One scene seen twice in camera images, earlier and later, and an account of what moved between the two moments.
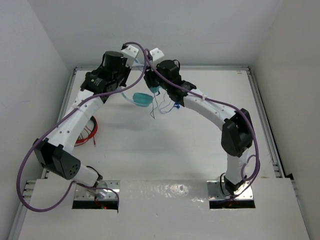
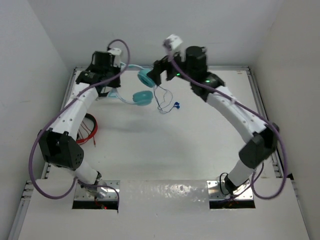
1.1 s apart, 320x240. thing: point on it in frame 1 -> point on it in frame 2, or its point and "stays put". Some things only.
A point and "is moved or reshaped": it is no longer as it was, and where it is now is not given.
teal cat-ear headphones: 140,99 is moved or reshaped
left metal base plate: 83,194 stays put
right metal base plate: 215,191 stays put
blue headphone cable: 176,104 -> 171,101
